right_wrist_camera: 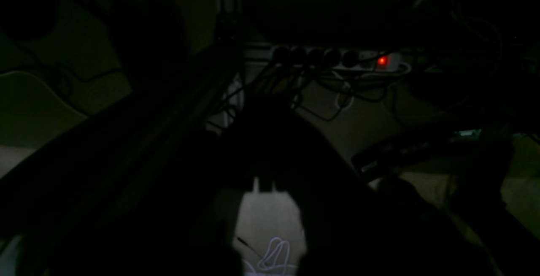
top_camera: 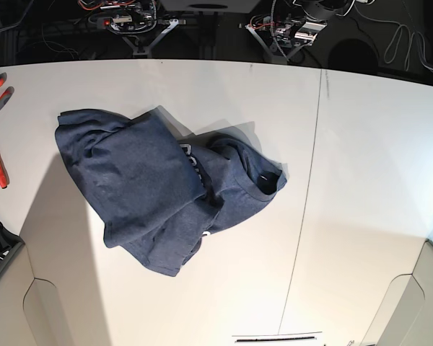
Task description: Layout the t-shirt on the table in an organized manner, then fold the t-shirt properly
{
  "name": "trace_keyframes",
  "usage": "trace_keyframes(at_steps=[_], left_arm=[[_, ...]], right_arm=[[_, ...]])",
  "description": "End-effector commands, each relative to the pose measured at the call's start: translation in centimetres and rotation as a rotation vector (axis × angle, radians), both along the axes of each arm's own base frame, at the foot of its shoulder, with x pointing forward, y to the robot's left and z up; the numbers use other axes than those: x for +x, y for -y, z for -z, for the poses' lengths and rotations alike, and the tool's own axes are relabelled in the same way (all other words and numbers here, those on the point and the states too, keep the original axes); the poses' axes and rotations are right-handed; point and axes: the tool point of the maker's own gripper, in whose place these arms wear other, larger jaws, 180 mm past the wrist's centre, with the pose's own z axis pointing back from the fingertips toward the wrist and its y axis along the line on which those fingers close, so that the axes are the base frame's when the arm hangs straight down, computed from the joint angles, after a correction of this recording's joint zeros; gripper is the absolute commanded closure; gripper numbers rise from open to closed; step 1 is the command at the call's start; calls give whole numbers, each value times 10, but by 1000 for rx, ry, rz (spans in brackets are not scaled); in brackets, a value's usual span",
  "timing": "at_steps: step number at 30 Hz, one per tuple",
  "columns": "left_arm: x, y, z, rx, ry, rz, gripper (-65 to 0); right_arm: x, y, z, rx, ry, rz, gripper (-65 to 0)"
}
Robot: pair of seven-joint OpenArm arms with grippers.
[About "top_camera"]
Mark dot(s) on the blue grey t-shirt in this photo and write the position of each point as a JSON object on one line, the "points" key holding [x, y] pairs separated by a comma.
{"points": [[159, 196]]}

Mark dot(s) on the grey side panel right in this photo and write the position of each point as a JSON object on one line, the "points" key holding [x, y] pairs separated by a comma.
{"points": [[405, 316]]}

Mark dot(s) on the arm base mount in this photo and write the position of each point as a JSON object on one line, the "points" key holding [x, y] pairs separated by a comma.
{"points": [[142, 25], [291, 26]]}

